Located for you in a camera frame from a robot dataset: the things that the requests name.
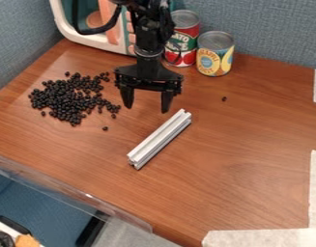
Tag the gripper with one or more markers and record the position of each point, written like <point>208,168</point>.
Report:
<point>148,74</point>

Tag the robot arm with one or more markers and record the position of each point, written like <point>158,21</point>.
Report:
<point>149,27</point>

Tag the pile of black bits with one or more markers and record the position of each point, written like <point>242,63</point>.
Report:
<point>72,98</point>

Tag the silver aluminium bar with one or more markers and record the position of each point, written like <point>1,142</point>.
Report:
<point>159,139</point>

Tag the red tomato can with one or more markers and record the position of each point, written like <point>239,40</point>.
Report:
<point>183,39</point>

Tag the yellow pineapple can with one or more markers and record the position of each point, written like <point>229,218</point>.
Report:
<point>215,54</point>

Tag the toy microwave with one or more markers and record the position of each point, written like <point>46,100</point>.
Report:
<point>102,25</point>

